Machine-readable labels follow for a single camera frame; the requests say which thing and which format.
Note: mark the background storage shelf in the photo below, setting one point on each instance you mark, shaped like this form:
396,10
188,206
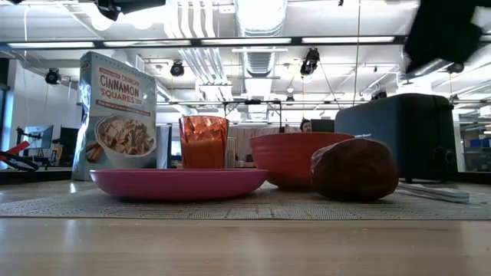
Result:
475,145

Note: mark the black ceiling spotlight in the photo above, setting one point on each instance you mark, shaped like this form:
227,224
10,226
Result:
310,61
177,69
53,76

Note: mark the orange-red plastic bowl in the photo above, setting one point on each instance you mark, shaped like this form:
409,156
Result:
284,161

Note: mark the black two-slot toaster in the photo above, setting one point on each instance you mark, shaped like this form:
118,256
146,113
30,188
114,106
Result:
414,130

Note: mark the red and black background device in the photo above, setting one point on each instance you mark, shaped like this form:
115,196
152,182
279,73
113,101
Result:
19,147

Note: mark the small background desk monitor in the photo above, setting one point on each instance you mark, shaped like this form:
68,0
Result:
38,137

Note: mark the black background panel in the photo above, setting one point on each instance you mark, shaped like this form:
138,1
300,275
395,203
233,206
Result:
69,142

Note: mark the pink plastic plate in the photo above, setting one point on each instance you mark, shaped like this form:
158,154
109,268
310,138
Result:
176,184

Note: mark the grey woven placemat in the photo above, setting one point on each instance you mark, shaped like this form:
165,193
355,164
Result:
115,209

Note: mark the dark red apple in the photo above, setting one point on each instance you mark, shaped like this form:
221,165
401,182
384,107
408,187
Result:
353,172

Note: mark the grey background curtain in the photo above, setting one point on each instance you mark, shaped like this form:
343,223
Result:
164,145

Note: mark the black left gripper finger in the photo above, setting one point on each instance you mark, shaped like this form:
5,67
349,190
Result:
144,4

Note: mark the silver ventilation duct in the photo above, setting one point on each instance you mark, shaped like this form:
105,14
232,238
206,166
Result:
264,57

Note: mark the orange faceted tumbler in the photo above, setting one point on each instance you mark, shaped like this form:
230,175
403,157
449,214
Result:
203,149

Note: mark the black overhead beam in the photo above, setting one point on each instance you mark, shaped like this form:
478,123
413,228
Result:
153,41

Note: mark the blue cinnamon squares cereal box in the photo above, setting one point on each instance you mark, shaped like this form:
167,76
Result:
115,115

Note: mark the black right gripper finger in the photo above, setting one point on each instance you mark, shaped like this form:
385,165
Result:
441,44

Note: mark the black background truss frame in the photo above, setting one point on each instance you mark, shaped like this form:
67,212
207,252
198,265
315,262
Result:
253,102

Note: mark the person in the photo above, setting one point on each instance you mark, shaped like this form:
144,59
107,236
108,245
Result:
305,125

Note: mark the black background monitor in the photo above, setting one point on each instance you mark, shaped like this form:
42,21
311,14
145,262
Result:
322,125

